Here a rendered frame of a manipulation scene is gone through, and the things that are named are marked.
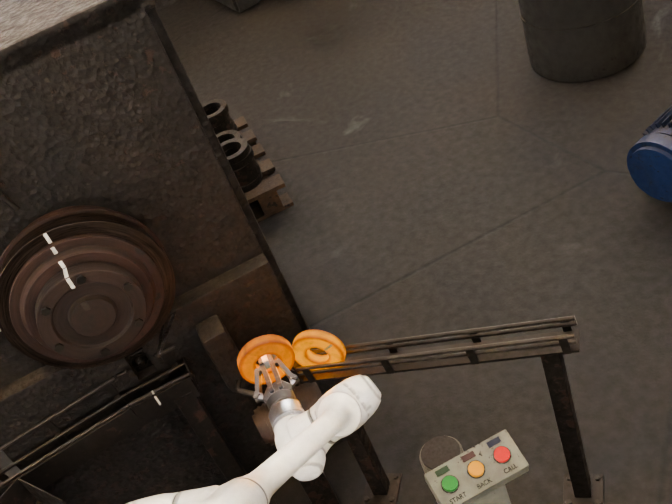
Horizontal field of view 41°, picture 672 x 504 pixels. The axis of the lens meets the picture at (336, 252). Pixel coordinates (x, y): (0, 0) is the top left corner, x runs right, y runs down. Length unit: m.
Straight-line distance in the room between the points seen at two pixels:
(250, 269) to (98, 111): 0.66
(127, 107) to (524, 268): 1.86
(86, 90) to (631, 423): 1.96
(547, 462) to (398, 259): 1.23
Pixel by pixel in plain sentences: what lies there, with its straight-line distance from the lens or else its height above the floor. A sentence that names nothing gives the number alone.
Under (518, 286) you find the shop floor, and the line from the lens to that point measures 3.57.
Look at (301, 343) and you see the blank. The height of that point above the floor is 0.76.
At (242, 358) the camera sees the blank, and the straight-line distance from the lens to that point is 2.39.
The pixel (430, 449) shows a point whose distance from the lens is 2.48.
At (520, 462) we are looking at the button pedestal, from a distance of 2.32.
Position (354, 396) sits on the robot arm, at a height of 0.94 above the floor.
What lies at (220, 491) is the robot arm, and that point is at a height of 1.24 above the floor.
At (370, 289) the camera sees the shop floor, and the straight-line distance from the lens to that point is 3.75.
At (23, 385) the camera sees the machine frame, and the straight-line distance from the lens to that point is 2.76.
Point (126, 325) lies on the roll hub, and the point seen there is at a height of 1.03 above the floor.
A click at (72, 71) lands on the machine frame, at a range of 2.34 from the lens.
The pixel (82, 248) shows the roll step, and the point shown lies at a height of 1.27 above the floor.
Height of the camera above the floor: 2.47
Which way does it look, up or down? 38 degrees down
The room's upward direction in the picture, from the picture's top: 23 degrees counter-clockwise
